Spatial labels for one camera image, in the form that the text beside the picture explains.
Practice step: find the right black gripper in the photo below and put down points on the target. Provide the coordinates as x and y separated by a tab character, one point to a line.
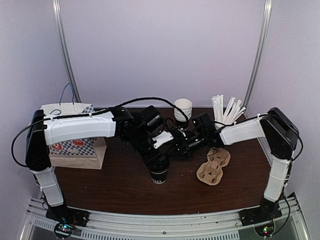
184	150

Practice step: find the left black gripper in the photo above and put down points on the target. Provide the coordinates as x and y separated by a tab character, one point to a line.
152	161

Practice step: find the stack of paper cups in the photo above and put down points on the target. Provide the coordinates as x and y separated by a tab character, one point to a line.
183	112

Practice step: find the black paper coffee cup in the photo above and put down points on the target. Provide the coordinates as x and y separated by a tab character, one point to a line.
159	177

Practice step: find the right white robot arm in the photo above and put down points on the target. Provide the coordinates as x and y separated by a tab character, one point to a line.
280	133

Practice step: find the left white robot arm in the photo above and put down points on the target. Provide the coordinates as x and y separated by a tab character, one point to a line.
45	131

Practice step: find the bundle of white straws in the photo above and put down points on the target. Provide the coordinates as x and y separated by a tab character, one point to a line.
226	116

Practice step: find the cardboard cup carrier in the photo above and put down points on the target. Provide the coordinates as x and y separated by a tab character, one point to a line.
211	172

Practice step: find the blue checkered paper bag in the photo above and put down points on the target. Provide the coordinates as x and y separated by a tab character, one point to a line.
85	153

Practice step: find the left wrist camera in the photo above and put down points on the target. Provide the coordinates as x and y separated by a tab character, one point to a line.
161	139

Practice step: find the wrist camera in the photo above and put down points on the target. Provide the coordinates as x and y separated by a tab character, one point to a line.
161	139
181	131

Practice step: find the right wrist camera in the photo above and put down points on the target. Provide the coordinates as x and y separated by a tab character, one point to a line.
181	131

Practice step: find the aluminium front rail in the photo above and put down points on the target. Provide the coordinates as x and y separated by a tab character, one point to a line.
224	225

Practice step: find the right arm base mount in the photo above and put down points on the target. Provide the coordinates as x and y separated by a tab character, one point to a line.
266	211

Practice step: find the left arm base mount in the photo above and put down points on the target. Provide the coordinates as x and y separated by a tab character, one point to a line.
66	215

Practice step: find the right aluminium post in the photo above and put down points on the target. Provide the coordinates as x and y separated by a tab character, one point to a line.
264	30

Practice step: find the aluminium post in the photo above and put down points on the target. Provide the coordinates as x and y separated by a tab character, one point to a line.
63	43
264	30

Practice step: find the left aluminium post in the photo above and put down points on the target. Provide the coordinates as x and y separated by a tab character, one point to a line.
63	43

